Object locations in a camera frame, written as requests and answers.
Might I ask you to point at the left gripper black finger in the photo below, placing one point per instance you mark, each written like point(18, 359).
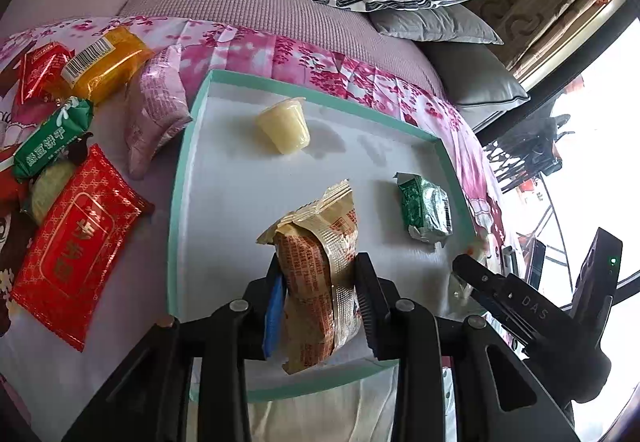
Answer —
point(386, 317)

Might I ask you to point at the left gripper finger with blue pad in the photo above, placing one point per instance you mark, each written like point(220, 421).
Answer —
point(261, 308)

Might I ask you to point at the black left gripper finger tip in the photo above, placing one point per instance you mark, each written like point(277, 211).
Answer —
point(489, 289)

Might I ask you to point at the beige orange wafer packet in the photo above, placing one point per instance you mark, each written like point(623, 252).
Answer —
point(316, 246)

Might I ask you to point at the red patterned packet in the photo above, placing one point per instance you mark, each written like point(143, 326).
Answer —
point(73, 255)

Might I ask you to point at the small green white packet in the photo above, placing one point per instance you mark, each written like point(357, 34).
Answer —
point(425, 209)

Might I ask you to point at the white tray teal rim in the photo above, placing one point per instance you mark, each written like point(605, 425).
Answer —
point(310, 202)

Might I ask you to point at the yellow jelly cup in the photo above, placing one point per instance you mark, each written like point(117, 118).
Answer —
point(285, 125)

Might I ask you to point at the pink purple snack packet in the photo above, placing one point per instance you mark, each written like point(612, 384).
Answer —
point(156, 109)

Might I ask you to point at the green round cake packet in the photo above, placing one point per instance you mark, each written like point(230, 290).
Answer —
point(47, 187)

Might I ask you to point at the cartoon girl pink blanket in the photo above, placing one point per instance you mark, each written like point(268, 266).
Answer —
point(55, 380)

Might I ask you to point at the green biscuit packet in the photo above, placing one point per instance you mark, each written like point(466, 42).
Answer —
point(71, 121)

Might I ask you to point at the grey pillow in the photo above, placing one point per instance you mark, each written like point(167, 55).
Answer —
point(452, 24)

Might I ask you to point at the orange snack packet barcode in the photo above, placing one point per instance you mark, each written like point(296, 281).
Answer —
point(105, 66)

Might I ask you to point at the dark red snack packet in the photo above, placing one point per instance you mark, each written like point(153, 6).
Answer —
point(12, 192)

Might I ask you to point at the red square snack packet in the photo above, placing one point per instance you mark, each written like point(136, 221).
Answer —
point(40, 73)

